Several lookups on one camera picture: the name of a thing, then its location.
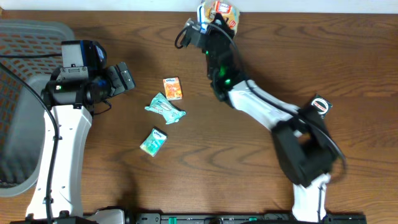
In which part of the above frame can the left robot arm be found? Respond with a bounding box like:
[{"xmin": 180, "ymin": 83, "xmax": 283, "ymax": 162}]
[{"xmin": 23, "ymin": 40, "xmax": 136, "ymax": 223}]

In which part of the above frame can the grey plastic basket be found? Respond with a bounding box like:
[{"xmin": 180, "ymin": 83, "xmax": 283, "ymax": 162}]
[{"xmin": 1, "ymin": 19, "xmax": 75, "ymax": 197}]

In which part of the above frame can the green Kleenex tissue packet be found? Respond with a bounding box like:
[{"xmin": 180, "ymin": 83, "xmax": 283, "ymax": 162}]
[{"xmin": 140, "ymin": 128, "xmax": 167, "ymax": 157}]

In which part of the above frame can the large yellow snack bag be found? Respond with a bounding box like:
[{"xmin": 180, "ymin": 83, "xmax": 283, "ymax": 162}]
[{"xmin": 197, "ymin": 0, "xmax": 240, "ymax": 34}]

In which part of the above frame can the black mounting rail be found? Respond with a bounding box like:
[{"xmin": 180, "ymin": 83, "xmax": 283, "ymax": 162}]
[{"xmin": 82, "ymin": 212, "xmax": 368, "ymax": 224}]

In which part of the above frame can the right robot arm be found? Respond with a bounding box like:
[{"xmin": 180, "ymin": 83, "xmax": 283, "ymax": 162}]
[{"xmin": 191, "ymin": 13, "xmax": 346, "ymax": 223}]

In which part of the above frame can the orange tissue packet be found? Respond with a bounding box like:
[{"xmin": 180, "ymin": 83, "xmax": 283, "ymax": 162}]
[{"xmin": 163, "ymin": 77, "xmax": 183, "ymax": 101}]

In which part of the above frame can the teal wet-wipe packet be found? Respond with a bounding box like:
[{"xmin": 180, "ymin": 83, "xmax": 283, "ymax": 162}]
[{"xmin": 144, "ymin": 93, "xmax": 186, "ymax": 124}]

